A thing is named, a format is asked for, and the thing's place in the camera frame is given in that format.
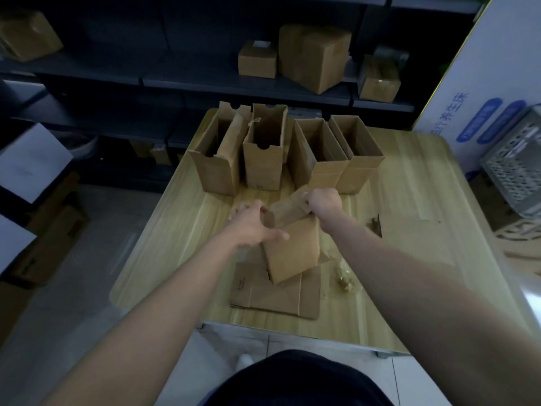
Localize dim brown flattened carton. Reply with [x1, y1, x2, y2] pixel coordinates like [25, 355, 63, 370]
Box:
[12, 171, 90, 288]

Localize small carton with white label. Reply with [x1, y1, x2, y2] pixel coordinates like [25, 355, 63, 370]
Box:
[237, 39, 279, 80]

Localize person's right hand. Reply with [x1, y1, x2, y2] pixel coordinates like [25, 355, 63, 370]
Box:
[306, 188, 345, 229]

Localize clear tape wad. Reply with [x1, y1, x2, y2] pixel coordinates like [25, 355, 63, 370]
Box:
[334, 262, 356, 292]

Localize clear peeled tape strip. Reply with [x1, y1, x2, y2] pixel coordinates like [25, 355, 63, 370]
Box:
[266, 189, 314, 229]

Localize large brown carton black logo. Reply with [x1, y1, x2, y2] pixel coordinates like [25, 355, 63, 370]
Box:
[469, 171, 541, 277]

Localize cluster of cardboard boxes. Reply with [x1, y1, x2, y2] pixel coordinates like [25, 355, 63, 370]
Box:
[188, 101, 385, 197]

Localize white plastic crate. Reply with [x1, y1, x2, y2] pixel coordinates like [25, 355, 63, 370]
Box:
[481, 106, 541, 218]

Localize person's dark shirt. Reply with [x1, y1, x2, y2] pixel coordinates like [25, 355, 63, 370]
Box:
[202, 350, 396, 406]

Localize small dim brown carton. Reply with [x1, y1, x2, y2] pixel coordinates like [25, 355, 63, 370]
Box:
[128, 139, 174, 167]

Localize grey metal table frame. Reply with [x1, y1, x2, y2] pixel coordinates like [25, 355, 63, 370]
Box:
[196, 321, 409, 360]

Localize brown carton with black print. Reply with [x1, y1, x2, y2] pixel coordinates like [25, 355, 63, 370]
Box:
[0, 10, 64, 63]

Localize small sealed brown carton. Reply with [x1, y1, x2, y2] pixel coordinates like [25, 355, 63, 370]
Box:
[358, 54, 401, 103]

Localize dark metal shelf unit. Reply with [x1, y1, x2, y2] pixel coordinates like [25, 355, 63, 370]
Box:
[0, 0, 487, 195]

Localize person's left forearm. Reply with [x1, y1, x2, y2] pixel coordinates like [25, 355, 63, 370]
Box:
[40, 236, 254, 406]

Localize person's left hand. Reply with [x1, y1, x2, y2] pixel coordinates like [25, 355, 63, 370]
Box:
[226, 200, 290, 250]

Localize person's right forearm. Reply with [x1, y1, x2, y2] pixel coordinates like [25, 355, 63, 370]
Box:
[319, 209, 541, 406]

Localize small brown cardboard box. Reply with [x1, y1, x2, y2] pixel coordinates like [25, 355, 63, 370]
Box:
[366, 214, 455, 267]

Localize grey wrapped item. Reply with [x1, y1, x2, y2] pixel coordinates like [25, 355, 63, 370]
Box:
[374, 45, 410, 66]

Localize white flat board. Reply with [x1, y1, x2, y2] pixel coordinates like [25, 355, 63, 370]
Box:
[0, 123, 74, 204]
[0, 214, 38, 275]

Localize large white printed carton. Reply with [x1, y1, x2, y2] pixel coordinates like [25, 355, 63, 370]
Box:
[412, 0, 541, 178]

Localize large sealed brown carton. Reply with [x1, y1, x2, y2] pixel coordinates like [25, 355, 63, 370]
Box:
[278, 24, 353, 96]

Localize white plastic bag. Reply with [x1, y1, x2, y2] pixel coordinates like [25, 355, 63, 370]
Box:
[69, 135, 100, 159]

